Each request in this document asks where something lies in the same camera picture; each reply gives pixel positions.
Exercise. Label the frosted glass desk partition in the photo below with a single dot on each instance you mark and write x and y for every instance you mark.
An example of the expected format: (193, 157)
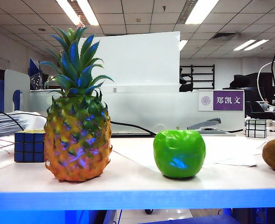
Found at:
(139, 109)

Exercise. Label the white file holder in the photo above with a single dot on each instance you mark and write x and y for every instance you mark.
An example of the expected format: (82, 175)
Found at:
(15, 80)

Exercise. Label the colourful Rubik's cube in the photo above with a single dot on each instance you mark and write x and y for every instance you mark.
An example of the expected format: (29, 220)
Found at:
(28, 148)

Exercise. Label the black office chair with headrest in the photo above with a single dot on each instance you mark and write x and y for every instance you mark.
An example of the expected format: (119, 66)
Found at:
(186, 81)

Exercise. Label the black swivel chair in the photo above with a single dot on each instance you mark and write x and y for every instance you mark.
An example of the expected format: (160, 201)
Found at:
(260, 109)

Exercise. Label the small white paper sheet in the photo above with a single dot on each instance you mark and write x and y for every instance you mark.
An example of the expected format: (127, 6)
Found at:
(237, 158)

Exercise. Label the ceiling light fixture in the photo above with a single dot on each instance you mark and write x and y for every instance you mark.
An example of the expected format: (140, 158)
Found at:
(78, 11)
(199, 11)
(251, 44)
(184, 44)

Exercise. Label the grey stapler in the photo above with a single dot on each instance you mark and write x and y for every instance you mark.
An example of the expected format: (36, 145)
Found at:
(207, 124)

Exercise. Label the plastic pineapple with green crown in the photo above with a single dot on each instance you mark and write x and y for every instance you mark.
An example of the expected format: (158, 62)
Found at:
(79, 142)

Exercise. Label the stack of printed paper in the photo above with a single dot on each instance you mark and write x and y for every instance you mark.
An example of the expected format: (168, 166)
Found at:
(3, 127)

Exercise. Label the black wall rack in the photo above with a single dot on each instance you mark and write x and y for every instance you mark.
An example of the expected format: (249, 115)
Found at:
(203, 76)

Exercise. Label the silver mirror cube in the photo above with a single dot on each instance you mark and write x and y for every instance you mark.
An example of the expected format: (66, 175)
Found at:
(256, 128)

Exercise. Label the white AOC monitor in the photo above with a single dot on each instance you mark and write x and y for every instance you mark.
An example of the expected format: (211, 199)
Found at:
(139, 60)

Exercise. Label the purple and white name plate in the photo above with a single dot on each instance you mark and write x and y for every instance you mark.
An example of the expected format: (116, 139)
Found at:
(228, 100)

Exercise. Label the green plastic apple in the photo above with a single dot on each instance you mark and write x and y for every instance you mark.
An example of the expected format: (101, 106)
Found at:
(179, 152)

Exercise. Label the black dotted board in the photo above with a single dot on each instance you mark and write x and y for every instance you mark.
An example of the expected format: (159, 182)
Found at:
(37, 80)

